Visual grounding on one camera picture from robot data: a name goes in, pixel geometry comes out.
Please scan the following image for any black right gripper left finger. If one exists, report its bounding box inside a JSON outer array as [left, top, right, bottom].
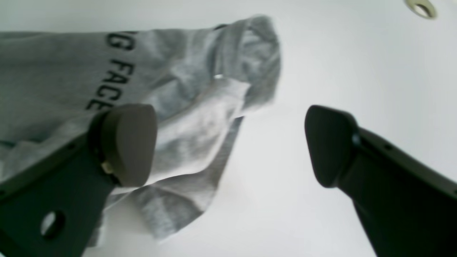
[[0, 104, 158, 257]]

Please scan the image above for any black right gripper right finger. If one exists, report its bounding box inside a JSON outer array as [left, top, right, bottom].
[[304, 105, 457, 257]]

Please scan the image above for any grey t-shirt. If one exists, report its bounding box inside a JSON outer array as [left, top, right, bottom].
[[1, 16, 281, 242]]

